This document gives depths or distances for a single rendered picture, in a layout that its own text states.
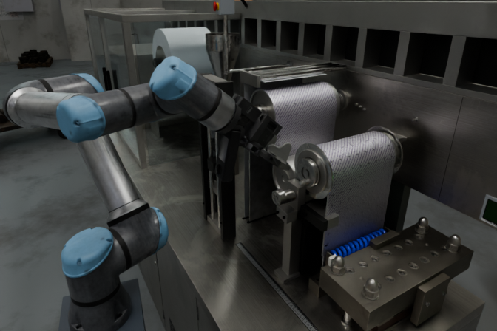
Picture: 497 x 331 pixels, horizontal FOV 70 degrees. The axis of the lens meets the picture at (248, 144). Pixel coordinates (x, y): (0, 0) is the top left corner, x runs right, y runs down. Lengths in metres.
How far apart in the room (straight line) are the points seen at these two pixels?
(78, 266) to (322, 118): 0.78
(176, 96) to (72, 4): 10.98
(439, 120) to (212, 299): 0.77
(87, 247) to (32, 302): 1.71
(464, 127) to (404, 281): 0.41
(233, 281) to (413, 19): 0.88
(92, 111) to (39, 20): 11.59
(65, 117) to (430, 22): 0.87
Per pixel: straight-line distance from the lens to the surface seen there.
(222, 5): 1.27
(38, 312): 2.53
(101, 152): 1.00
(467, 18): 1.01
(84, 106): 0.63
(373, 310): 0.89
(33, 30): 12.25
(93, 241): 0.94
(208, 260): 1.17
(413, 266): 1.04
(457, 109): 1.03
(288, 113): 1.04
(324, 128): 1.15
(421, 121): 1.09
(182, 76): 0.61
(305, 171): 0.91
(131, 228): 0.97
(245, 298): 1.05
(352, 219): 1.02
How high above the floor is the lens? 1.66
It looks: 22 degrees down
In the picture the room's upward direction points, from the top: straight up
